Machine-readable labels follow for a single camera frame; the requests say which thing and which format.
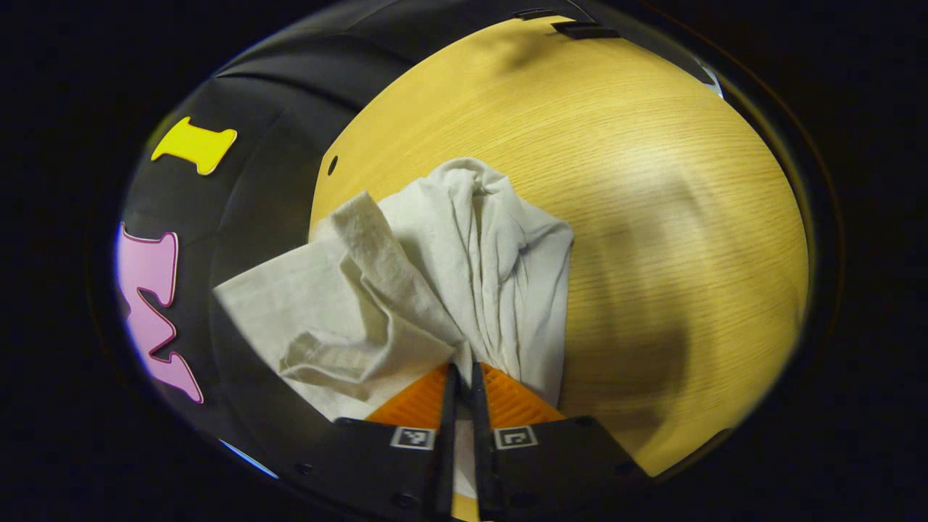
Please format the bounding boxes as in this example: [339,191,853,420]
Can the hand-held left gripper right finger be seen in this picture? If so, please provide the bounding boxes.
[471,361,650,521]

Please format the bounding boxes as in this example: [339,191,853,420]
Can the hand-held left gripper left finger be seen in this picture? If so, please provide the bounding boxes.
[286,362,462,521]

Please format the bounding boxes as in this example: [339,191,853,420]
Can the white jeans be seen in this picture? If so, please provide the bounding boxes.
[212,157,575,501]

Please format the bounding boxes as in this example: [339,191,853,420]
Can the black backdrop cloth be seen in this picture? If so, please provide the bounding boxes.
[116,0,726,494]

